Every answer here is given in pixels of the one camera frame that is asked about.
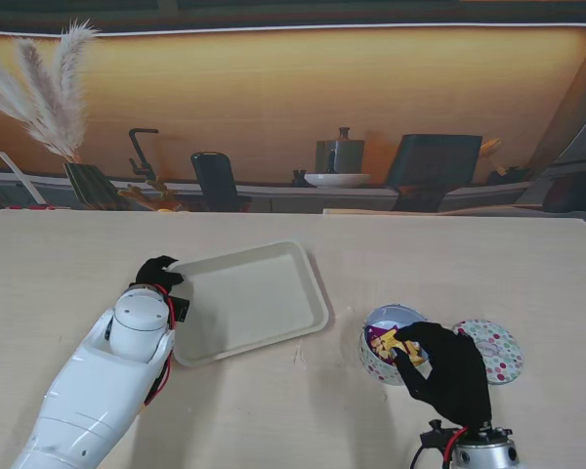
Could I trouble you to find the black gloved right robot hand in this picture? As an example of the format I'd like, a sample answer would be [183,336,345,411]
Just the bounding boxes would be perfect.
[393,320,493,431]

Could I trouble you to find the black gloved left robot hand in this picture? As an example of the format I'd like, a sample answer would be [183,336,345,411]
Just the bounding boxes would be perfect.
[129,254,186,289]

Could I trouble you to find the yellow cookie packet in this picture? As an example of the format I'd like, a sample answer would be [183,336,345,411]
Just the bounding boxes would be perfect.
[395,340,429,367]

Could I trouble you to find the round polka dot box lid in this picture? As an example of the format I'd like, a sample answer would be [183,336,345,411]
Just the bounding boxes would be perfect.
[452,320,524,386]

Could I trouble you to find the purple gold cookie packet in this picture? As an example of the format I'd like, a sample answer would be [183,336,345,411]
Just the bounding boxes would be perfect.
[364,324,399,362]

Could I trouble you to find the round polka dot cookie box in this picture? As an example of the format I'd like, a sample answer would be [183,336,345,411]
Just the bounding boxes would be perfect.
[358,303,434,387]

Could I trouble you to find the cream plastic tray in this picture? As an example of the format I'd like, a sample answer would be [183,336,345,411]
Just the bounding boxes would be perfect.
[168,239,331,367]

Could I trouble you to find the dark ribbed vase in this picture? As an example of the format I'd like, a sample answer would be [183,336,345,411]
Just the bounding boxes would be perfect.
[63,162,123,211]

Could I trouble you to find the black countertop appliance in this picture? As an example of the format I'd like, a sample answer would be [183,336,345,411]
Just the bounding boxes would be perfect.
[190,150,251,212]

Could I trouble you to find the black kitchen faucet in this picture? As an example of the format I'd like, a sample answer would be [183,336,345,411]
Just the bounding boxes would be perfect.
[128,127,160,185]

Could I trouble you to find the white shallow bowl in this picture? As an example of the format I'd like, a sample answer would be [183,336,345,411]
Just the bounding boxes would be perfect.
[304,172,372,190]

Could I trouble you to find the large black block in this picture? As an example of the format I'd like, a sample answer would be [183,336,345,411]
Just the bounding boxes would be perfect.
[384,134,483,212]

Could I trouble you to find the white pampas grass plumes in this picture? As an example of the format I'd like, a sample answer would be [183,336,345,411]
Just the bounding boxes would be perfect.
[0,19,102,162]

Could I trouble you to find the grey lidded pot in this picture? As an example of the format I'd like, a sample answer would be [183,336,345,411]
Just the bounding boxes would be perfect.
[315,126,366,175]

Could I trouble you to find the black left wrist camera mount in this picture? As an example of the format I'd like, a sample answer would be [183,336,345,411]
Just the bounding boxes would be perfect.
[168,292,192,324]

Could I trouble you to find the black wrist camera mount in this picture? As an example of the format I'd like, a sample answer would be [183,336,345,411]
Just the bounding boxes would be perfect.
[418,418,463,448]
[168,292,192,324]

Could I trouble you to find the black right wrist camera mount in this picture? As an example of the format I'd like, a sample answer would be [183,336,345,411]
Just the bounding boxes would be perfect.
[418,418,463,448]

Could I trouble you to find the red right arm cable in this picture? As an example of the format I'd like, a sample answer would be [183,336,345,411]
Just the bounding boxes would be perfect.
[441,427,470,460]

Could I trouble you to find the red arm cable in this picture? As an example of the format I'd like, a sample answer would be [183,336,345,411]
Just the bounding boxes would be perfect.
[441,427,470,460]
[141,285,177,406]

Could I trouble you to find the red left arm cable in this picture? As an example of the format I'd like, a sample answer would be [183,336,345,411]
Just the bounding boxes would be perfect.
[141,285,177,406]

